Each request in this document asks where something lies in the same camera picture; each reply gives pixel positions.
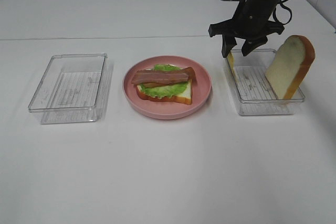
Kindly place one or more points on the yellow cheese slice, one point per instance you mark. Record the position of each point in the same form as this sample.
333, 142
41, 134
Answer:
231, 63

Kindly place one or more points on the bacon strip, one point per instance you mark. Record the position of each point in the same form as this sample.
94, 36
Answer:
189, 70
158, 76

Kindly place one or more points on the right clear plastic tray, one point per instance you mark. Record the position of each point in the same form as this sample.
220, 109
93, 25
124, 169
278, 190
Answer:
252, 93

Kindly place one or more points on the green lettuce leaf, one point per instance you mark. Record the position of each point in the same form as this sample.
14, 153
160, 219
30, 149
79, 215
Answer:
181, 89

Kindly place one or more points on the left clear plastic tray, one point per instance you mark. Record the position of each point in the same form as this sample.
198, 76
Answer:
73, 89

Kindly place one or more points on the pink round plate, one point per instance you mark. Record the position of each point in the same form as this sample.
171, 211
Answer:
168, 110

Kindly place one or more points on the clear plastic tray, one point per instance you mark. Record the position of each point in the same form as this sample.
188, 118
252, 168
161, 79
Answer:
252, 93
73, 89

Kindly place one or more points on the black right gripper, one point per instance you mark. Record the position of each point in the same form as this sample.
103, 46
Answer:
248, 22

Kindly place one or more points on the bread slice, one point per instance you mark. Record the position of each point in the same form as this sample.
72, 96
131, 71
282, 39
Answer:
290, 66
166, 67

